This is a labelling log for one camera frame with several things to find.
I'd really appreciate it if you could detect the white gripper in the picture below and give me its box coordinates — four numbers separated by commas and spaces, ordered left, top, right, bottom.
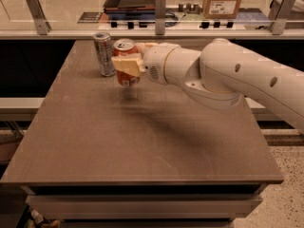
111, 43, 180, 86

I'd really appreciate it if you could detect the cardboard box with label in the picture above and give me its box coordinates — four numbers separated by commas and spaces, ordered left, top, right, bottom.
203, 0, 241, 19

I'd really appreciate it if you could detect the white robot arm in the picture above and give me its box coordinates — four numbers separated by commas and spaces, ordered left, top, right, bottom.
111, 38, 304, 133

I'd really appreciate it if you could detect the middle metal bracket post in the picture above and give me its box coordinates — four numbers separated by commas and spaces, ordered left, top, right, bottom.
155, 0, 166, 35

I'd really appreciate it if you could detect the silver redbull can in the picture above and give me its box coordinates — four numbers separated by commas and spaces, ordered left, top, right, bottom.
93, 32, 116, 77

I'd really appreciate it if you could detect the metal bracket post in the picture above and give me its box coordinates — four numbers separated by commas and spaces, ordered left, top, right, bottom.
155, 0, 166, 35
268, 0, 296, 35
26, 0, 51, 35

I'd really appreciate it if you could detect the right metal bracket post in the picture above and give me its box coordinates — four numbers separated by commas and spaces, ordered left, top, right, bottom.
268, 0, 296, 35

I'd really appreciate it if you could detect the left metal bracket post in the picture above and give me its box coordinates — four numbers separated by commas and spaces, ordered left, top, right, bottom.
26, 0, 51, 35

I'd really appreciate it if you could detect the orange coke can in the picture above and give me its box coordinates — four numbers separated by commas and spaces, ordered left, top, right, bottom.
113, 38, 140, 87

